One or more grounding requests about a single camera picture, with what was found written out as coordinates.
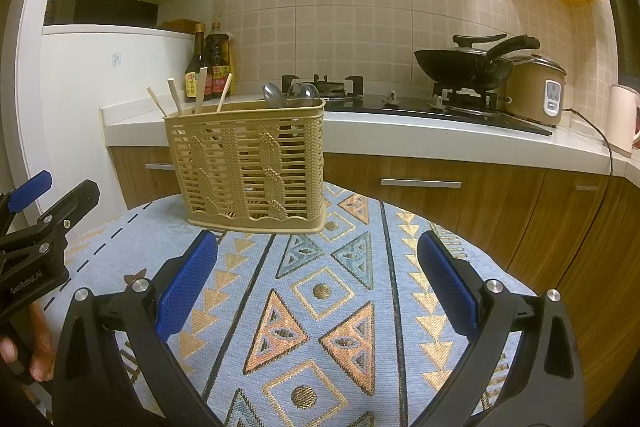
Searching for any white refrigerator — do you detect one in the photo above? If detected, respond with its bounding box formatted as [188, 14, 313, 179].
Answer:
[15, 24, 197, 233]

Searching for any wooden chopstick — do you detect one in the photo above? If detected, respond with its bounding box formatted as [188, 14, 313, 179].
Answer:
[216, 73, 234, 112]
[146, 88, 168, 118]
[167, 78, 183, 115]
[194, 67, 208, 114]

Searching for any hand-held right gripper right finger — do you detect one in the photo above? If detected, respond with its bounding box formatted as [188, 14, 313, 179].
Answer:
[407, 230, 587, 427]

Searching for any person's left hand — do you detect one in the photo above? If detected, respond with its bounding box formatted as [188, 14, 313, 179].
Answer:
[0, 304, 55, 384]

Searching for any beige plastic utensil holder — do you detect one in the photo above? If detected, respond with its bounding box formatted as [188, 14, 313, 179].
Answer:
[163, 98, 327, 235]

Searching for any blue patterned tablecloth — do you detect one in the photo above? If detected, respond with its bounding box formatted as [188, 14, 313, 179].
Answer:
[30, 181, 538, 427]

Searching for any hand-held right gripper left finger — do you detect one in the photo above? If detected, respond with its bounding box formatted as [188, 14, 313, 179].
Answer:
[52, 229, 223, 427]

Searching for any white electric kettle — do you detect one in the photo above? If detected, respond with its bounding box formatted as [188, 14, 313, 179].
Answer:
[607, 84, 640, 158]

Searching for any red label sauce bottle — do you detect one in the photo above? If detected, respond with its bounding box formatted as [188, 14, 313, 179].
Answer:
[205, 22, 236, 100]

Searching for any beige rice cooker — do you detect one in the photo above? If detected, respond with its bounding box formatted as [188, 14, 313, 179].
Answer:
[495, 53, 568, 128]

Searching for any black wok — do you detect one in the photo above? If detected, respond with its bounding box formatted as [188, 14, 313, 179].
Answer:
[413, 34, 542, 92]

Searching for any black power cable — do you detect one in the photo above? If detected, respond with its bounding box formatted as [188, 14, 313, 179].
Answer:
[562, 107, 615, 175]

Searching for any brown cardboard box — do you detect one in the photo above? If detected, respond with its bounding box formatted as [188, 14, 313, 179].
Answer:
[157, 19, 198, 34]

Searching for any black gas stove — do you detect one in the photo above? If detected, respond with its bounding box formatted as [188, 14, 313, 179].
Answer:
[280, 74, 555, 136]

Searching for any yellow label soy sauce bottle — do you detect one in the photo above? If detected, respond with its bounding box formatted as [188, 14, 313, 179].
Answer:
[184, 23, 207, 104]

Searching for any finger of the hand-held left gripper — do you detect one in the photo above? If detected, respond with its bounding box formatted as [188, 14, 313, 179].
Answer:
[0, 179, 102, 260]
[0, 171, 54, 228]

